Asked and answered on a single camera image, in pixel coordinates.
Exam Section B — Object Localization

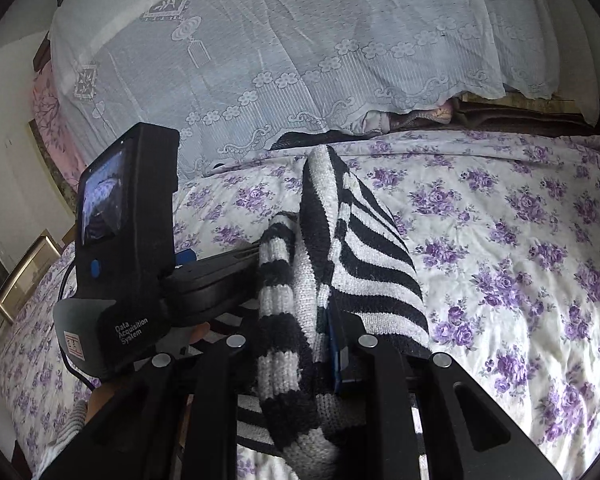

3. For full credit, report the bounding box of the purple floral bed sheet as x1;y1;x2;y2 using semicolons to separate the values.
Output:
0;129;600;480

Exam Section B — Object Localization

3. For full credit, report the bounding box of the brown blanket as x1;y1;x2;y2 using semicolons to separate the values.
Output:
452;91;600;137

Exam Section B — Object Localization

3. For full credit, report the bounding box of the person's left forearm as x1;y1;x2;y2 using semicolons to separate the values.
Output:
35;382;113;476

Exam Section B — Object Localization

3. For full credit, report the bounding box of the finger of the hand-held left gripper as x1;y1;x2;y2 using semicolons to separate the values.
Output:
162;241;264;332

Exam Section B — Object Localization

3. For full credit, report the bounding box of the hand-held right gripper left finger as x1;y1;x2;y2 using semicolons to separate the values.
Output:
39;334;262;480

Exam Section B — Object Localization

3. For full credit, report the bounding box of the gold picture frame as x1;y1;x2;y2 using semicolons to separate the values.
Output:
0;229;65;324

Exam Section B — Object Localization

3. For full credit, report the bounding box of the person's left hand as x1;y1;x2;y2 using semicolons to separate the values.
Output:
187;322;213;348

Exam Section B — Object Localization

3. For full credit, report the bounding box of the black cable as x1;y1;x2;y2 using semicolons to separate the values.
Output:
59;260;101;392

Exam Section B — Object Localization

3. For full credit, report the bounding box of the black white striped sweater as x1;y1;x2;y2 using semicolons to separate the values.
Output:
205;145;431;480

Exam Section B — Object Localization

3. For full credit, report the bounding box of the black knitted cloth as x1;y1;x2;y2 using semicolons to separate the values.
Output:
270;129;353;151

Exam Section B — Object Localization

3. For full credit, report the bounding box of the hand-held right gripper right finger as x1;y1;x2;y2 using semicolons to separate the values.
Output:
325;307;565;480

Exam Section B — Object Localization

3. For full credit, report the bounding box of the pink cloth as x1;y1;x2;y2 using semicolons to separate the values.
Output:
31;66;88;179

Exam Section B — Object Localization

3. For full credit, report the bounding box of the white lace cover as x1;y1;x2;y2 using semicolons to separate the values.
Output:
49;0;600;179

